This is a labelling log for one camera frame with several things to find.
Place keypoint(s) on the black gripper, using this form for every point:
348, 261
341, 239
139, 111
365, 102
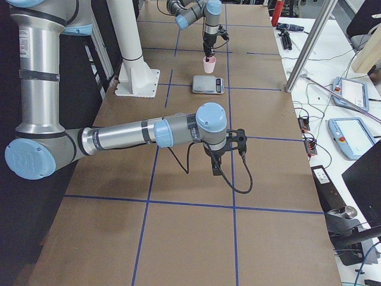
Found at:
214, 154
208, 40

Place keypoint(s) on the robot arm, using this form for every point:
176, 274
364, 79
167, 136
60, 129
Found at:
188, 12
60, 101

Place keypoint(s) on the digital kitchen scale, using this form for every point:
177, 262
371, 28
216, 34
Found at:
207, 85

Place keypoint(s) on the black tripod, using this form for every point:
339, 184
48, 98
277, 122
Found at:
285, 39

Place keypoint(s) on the red cylinder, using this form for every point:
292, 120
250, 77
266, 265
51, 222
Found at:
277, 12

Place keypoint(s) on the blue plaid cloth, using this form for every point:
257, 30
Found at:
290, 27

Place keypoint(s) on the orange black connector block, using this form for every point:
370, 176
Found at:
303, 124

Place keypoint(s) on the black box white label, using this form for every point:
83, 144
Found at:
329, 196

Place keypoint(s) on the near blue teach pendant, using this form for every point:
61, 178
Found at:
352, 136

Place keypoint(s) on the blue teach pendant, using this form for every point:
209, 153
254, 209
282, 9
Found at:
352, 136
353, 91

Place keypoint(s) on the black monitor corner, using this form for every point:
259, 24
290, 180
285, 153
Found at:
362, 180

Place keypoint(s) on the far blue teach pendant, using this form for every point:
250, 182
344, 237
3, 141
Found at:
353, 91

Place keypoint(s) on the black clamp stand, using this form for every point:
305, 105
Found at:
351, 240

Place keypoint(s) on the grey office chair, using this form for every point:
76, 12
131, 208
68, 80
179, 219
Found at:
364, 24

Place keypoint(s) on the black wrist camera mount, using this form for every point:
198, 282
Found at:
236, 140
223, 33

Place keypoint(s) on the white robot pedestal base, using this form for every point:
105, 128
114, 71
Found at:
135, 79

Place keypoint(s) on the aluminium frame post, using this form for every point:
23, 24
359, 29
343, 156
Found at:
314, 34

